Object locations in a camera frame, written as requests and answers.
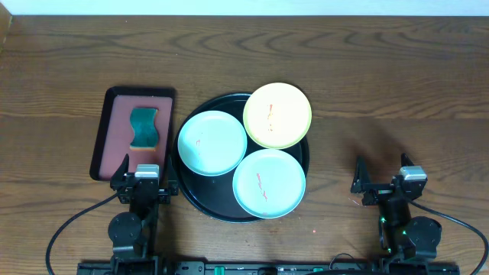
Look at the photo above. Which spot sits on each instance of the round black serving tray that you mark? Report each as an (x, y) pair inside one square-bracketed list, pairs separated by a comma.
[(213, 195)]

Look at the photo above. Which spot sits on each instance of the green sponge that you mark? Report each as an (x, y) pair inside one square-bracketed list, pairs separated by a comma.
[(142, 123)]

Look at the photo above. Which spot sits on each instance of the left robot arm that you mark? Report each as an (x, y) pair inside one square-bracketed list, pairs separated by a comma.
[(133, 233)]

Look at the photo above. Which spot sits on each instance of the light green plate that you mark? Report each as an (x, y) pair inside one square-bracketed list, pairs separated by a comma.
[(212, 143), (269, 183)]

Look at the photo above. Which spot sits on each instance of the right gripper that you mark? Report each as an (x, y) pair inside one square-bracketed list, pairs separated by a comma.
[(361, 179)]

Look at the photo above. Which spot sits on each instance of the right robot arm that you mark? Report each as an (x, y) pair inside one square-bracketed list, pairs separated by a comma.
[(411, 242)]

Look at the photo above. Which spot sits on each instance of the yellow plate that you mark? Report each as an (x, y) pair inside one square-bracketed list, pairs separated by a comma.
[(277, 115)]

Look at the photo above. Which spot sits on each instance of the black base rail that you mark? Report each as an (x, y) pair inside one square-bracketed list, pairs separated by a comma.
[(201, 268)]

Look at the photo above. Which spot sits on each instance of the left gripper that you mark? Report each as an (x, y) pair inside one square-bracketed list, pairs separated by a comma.
[(143, 189)]

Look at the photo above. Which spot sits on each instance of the rectangular black red tray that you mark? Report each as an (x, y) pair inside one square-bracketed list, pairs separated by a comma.
[(115, 133)]

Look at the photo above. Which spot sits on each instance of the light green plate front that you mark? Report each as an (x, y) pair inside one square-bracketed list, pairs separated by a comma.
[(269, 183)]

